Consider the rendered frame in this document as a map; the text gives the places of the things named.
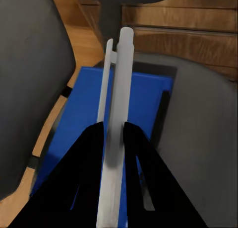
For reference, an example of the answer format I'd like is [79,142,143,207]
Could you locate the folder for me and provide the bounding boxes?
[31,66,174,228]

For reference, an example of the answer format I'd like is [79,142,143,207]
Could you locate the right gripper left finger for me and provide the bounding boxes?
[8,122,104,228]

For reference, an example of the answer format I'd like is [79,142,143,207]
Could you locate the swivel chair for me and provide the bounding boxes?
[0,0,238,228]

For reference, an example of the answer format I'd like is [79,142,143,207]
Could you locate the pen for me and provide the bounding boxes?
[96,27,134,228]

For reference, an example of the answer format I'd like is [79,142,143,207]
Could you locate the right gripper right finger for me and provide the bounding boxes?
[124,122,208,228]

